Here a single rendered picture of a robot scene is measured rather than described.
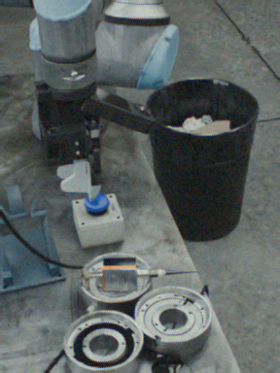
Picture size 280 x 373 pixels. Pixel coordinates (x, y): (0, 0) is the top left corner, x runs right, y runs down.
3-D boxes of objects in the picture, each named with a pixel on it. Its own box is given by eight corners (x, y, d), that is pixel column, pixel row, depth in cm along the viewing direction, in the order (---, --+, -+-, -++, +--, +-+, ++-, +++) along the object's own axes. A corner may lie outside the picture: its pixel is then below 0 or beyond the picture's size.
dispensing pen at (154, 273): (195, 275, 109) (80, 279, 109) (195, 254, 106) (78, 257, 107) (196, 286, 107) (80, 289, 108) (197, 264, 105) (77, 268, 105)
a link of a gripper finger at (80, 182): (61, 204, 117) (55, 155, 111) (99, 198, 118) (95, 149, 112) (65, 217, 115) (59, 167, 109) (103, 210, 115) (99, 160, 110)
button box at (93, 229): (124, 241, 120) (123, 218, 117) (82, 249, 119) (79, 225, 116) (115, 211, 126) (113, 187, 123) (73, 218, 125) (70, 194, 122)
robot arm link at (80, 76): (90, 36, 105) (102, 62, 99) (92, 65, 108) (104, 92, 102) (37, 44, 104) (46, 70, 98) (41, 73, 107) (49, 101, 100)
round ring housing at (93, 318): (92, 403, 96) (90, 383, 93) (52, 352, 103) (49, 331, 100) (159, 366, 100) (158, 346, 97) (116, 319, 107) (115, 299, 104)
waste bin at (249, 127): (264, 239, 240) (276, 124, 213) (163, 257, 236) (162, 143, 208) (229, 178, 266) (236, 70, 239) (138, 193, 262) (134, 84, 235)
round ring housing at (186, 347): (183, 374, 99) (184, 354, 96) (120, 339, 104) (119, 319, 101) (225, 325, 105) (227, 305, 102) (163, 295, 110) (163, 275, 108)
